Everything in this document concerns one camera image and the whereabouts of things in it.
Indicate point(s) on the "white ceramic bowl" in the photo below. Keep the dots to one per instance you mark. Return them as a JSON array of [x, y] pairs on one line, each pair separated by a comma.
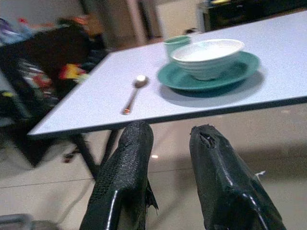
[[206, 60]]

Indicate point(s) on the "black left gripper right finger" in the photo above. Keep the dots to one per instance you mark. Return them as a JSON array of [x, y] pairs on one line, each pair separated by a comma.
[[223, 182]]

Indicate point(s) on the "black table leg frame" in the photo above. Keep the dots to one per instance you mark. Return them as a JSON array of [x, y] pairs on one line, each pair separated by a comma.
[[88, 155]]

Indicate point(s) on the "red and yellow toy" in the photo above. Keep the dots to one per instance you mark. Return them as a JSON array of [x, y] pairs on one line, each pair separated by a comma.
[[72, 73]]

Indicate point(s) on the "green ceramic plate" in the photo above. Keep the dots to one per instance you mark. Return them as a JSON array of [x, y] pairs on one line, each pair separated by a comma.
[[177, 80]]

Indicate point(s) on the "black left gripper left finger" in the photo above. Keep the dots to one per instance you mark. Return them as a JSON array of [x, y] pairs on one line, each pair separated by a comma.
[[122, 177]]

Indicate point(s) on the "black cabinet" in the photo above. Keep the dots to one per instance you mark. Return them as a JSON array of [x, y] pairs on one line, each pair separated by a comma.
[[251, 12]]

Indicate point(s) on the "metal spoon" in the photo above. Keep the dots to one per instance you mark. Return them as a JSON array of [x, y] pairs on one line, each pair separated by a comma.
[[134, 94]]

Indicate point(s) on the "green ceramic cup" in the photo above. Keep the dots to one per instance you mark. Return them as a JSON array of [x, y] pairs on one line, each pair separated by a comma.
[[172, 44]]

